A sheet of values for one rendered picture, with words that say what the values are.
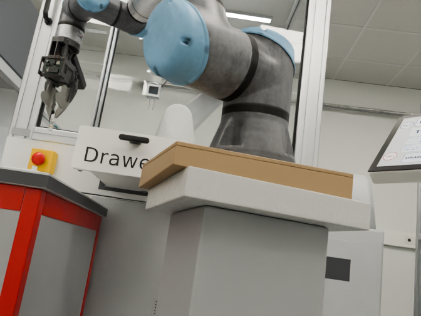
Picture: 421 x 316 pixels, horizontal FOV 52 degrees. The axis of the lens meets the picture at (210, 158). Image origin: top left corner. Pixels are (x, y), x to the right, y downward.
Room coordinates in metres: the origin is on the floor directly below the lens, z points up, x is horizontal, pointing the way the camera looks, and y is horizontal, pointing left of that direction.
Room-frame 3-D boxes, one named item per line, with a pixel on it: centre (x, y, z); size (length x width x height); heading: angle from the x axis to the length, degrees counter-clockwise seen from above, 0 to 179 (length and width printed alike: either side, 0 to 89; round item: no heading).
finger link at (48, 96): (1.13, 0.47, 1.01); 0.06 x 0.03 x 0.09; 170
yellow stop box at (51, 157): (1.35, 0.52, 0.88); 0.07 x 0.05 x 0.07; 91
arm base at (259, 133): (0.71, -0.07, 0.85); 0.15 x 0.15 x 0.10
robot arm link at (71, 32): (1.13, 0.44, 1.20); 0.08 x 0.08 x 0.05
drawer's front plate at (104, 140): (1.06, 0.19, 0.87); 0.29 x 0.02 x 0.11; 91
